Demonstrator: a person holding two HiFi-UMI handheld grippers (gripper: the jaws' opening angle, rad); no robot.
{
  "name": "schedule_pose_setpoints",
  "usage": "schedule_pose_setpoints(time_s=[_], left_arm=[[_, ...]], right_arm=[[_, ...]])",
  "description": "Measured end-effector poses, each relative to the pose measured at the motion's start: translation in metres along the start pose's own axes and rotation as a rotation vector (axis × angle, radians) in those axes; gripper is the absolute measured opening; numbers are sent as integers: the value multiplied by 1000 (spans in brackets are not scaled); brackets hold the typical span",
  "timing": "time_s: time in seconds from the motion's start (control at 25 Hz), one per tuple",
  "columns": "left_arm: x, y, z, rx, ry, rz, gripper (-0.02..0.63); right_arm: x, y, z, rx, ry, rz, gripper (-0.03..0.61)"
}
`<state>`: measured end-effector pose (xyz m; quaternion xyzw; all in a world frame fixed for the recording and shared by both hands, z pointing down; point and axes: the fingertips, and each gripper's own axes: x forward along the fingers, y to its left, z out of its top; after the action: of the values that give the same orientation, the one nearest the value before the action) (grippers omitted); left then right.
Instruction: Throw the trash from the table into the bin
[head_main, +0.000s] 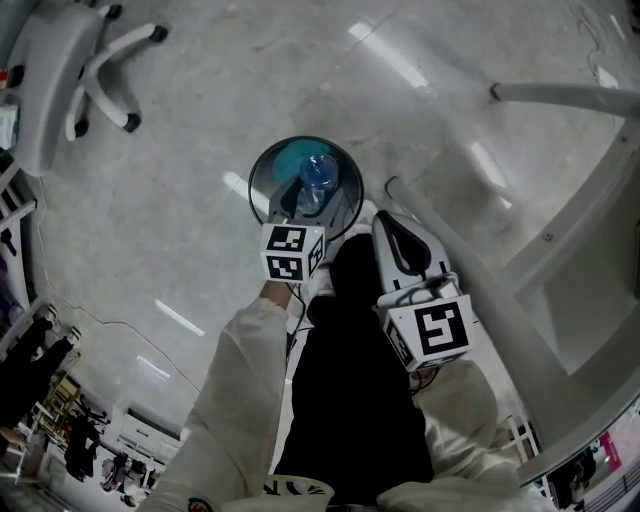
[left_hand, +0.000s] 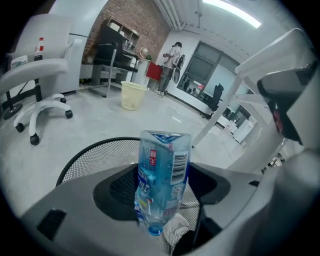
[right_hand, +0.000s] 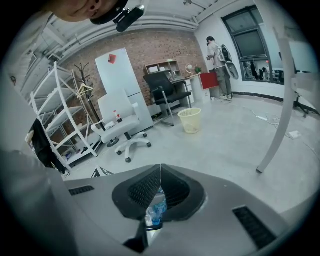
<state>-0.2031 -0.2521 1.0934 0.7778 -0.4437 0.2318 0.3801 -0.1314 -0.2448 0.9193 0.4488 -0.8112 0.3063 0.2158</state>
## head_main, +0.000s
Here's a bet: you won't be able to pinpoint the clear bottle with blue label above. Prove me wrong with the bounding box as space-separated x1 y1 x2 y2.
294 153 342 217

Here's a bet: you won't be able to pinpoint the white table frame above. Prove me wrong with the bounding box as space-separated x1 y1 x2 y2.
387 81 640 451

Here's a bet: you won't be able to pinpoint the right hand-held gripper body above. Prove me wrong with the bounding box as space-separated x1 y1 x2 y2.
373 271 477 374

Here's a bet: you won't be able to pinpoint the person's white printed shirt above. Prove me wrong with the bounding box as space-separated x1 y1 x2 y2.
259 474 336 512

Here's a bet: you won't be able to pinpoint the person's left forearm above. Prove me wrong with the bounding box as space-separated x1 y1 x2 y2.
149 279 296 512

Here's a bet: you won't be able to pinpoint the flat white box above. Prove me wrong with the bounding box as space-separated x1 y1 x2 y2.
0 104 20 150

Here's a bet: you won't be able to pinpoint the person's black trousers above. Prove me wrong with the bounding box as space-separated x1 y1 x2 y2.
272 232 436 504

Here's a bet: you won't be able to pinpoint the white shelf rack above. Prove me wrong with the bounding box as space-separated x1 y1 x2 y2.
0 159 56 351

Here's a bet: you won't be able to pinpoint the black mesh waste bin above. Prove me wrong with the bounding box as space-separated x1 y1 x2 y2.
248 134 365 242

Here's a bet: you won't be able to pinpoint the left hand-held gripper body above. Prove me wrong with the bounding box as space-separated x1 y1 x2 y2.
259 209 327 285

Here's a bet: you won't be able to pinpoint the teal plastic bag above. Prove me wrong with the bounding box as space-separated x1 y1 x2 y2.
272 139 334 174

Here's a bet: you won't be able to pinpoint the person's right forearm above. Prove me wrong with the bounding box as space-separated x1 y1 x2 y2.
377 358 549 512

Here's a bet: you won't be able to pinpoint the white grey office chair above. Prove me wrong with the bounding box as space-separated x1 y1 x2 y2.
0 0 170 177

